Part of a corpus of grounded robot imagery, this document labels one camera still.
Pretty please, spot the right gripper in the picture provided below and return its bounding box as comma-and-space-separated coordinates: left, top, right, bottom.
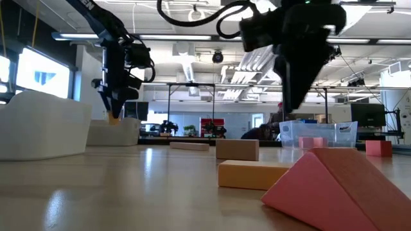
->
274, 3, 347, 114

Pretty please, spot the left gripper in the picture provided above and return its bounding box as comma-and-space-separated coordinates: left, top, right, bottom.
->
91, 38, 144, 119

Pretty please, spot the orange-red rectangular wooden block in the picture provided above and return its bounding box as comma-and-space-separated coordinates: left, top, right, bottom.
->
298, 136, 329, 150

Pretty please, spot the small red wooden block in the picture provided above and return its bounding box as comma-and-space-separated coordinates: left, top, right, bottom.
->
365, 139, 394, 158

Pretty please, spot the red triangular wooden block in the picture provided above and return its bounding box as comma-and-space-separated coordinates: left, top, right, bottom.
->
260, 147, 411, 231

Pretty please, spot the black display screen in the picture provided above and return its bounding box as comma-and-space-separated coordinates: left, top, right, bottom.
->
123, 101, 150, 123

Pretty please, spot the white plastic bin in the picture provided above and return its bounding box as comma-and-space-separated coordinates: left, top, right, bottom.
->
85, 116, 143, 148
0, 90, 93, 162

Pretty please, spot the person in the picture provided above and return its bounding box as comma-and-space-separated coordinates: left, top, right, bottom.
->
268, 101, 298, 124
240, 123, 280, 141

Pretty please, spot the bright window pane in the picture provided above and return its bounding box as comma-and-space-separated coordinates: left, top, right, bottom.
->
15, 47, 71, 99

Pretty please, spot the clear plastic bin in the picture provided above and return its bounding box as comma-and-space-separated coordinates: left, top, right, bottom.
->
278, 120, 359, 150

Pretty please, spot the black computer monitor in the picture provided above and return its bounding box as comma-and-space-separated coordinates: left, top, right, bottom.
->
350, 102, 387, 128

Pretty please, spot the green potted plant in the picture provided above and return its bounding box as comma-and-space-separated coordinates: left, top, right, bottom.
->
183, 124, 198, 138

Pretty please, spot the round black ceiling fixture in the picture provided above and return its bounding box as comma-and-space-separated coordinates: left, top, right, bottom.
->
211, 49, 225, 65

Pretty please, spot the long ceiling light strip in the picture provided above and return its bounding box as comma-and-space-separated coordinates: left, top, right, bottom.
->
51, 31, 213, 42
325, 38, 411, 46

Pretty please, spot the long natural wooden block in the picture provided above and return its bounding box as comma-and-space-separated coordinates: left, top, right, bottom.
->
169, 141, 211, 152

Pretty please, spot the red cabinet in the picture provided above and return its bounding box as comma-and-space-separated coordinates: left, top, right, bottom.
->
200, 117, 226, 139

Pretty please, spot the natural rectangular wooden block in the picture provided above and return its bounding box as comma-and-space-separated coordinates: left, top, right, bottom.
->
215, 138, 260, 162

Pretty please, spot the yellow rectangular wooden block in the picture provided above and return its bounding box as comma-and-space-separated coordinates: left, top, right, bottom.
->
218, 159, 293, 191

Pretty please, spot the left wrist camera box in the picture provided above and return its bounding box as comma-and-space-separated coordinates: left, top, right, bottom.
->
124, 42, 152, 69

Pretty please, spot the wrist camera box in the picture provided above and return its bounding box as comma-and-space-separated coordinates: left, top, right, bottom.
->
124, 42, 152, 69
238, 13, 278, 53

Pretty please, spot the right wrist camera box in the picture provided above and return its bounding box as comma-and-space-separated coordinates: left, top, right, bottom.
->
238, 13, 278, 53

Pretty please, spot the black metal gantry frame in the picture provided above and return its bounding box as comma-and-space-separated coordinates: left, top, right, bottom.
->
166, 82, 217, 123

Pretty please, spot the yellow hanging strap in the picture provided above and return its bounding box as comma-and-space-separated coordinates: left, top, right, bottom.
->
31, 0, 41, 49

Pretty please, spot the white coiled cable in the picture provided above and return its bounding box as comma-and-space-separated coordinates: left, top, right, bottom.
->
187, 6, 207, 22

